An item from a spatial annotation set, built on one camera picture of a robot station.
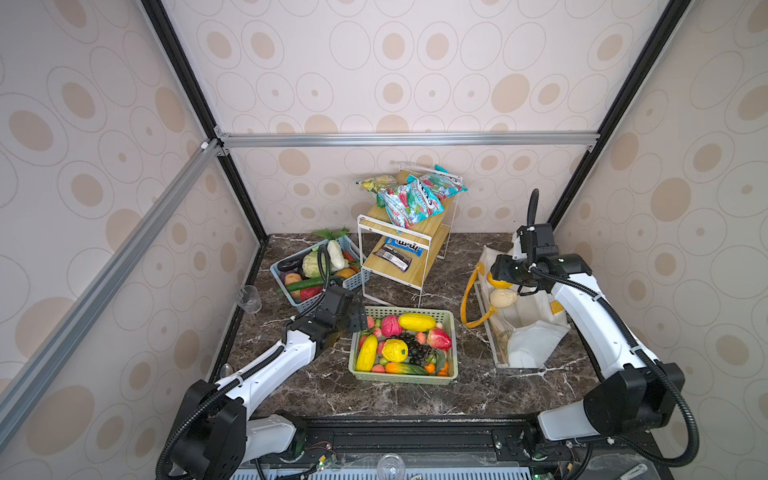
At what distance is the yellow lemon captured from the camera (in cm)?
83

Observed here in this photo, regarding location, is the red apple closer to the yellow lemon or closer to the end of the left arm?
the yellow lemon

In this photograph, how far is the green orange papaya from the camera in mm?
830

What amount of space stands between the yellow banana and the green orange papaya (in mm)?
108

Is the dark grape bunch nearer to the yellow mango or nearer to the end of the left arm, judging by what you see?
the yellow mango

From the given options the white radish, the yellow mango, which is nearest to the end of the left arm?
the yellow mango

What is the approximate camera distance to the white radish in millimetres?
Result: 1020

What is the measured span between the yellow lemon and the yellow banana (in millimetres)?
54
